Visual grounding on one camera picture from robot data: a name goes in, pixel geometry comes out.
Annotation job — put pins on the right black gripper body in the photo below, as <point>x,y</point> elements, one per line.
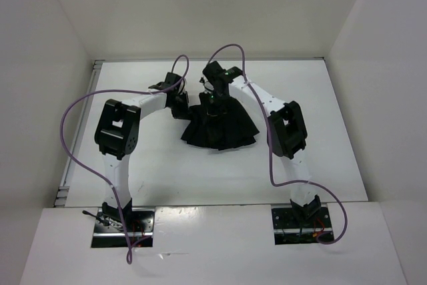
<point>216,101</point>

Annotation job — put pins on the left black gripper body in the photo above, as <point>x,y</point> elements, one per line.
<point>179,107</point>

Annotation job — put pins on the black pleated skirt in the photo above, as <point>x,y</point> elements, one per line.
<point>219,124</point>

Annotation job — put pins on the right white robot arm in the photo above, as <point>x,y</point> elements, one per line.
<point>285,128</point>

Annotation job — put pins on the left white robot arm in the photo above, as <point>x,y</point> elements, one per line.
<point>117,136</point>

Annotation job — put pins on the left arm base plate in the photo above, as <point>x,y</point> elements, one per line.
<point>108,233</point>

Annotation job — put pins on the aluminium table edge rail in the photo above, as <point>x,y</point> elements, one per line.
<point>85,104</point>

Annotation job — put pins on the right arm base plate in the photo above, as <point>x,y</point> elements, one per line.
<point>287,230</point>

